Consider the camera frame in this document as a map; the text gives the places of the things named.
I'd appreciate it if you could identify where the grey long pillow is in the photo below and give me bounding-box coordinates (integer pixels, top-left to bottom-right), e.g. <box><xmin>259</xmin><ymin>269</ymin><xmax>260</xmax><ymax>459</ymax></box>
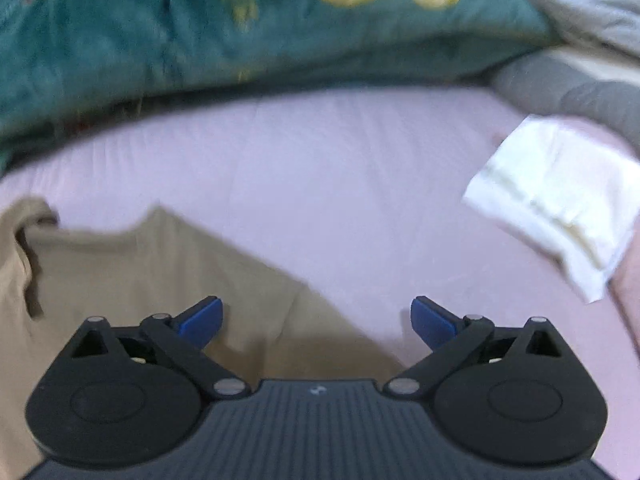
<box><xmin>492</xmin><ymin>52</ymin><xmax>640</xmax><ymax>156</ymax></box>

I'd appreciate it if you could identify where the green plush printed blanket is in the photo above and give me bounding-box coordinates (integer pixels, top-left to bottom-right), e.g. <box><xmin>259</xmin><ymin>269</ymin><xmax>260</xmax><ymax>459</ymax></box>
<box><xmin>0</xmin><ymin>0</ymin><xmax>556</xmax><ymax>171</ymax></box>

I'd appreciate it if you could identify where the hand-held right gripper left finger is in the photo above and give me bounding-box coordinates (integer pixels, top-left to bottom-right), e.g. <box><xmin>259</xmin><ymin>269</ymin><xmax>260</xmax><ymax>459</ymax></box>
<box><xmin>70</xmin><ymin>296</ymin><xmax>251</xmax><ymax>401</ymax></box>

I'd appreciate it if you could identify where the tan t-shirt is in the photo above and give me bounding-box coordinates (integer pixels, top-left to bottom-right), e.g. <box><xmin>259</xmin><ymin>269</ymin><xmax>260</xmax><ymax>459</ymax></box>
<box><xmin>0</xmin><ymin>197</ymin><xmax>406</xmax><ymax>480</ymax></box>

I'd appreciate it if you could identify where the white folded cloth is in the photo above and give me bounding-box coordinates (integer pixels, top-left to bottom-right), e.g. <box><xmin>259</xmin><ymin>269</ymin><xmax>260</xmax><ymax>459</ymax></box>
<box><xmin>462</xmin><ymin>115</ymin><xmax>640</xmax><ymax>305</ymax></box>

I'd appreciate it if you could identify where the light grey garment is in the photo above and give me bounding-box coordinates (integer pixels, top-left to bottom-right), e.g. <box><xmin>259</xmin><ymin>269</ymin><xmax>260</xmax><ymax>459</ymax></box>
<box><xmin>505</xmin><ymin>0</ymin><xmax>640</xmax><ymax>56</ymax></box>

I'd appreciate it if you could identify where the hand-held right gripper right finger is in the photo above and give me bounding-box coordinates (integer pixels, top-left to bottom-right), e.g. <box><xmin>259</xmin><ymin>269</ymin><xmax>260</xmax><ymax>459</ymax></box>
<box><xmin>382</xmin><ymin>296</ymin><xmax>573</xmax><ymax>401</ymax></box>

